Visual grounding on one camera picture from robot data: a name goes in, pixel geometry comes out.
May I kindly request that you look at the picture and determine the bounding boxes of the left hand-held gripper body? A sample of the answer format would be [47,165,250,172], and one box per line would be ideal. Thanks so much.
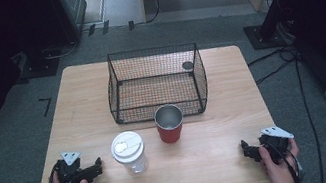
[52,148,92,183]

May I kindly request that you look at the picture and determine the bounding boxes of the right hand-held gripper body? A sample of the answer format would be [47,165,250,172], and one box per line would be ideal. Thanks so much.
[256,122,299,167]

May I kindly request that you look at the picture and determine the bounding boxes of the clear cup with white lid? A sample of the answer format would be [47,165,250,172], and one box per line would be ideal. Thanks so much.
[108,128,150,179]

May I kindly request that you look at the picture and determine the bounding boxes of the red metal cup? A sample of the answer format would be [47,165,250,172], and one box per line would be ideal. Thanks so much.
[152,102,188,146]

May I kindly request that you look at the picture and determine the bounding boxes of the black wire mesh basket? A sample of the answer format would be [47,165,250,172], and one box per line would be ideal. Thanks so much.
[100,37,213,130]

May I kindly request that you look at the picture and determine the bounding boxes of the person's right hand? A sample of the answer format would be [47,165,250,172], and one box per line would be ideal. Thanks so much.
[257,137,306,183]

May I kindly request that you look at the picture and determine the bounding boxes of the dark round tag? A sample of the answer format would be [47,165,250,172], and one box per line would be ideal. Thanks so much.
[181,60,196,72]

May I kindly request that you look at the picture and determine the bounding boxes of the black cabinet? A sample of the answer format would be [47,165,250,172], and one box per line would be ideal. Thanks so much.
[46,0,94,48]

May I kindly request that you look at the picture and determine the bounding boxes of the right hand-held gripper black cable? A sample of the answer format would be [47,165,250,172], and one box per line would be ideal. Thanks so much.
[263,137,304,183]

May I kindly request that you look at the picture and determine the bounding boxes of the black floor cables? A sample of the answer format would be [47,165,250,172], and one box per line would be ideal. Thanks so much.
[244,42,326,183]

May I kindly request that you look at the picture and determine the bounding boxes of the black stand with base plate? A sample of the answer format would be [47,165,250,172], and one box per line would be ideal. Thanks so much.
[237,0,316,54]

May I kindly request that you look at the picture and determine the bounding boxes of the black stand base with cables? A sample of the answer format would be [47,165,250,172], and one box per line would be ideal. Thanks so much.
[10,40,84,85]

